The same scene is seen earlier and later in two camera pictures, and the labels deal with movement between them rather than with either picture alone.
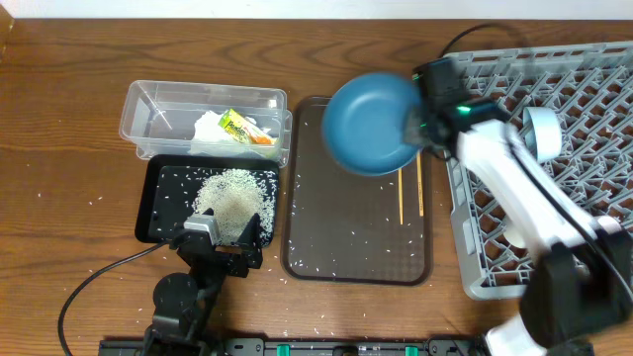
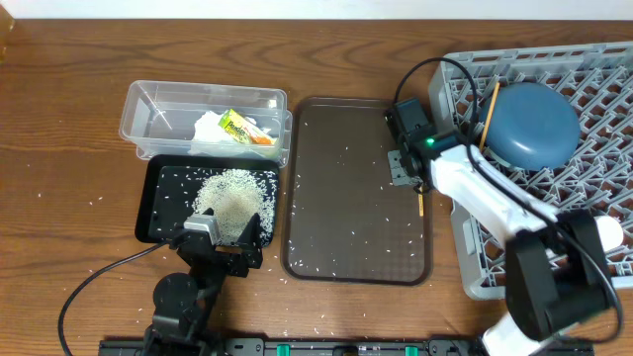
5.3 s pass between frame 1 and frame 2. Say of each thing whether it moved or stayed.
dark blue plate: moved
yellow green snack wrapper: stayed
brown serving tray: stayed
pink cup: stayed
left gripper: stayed
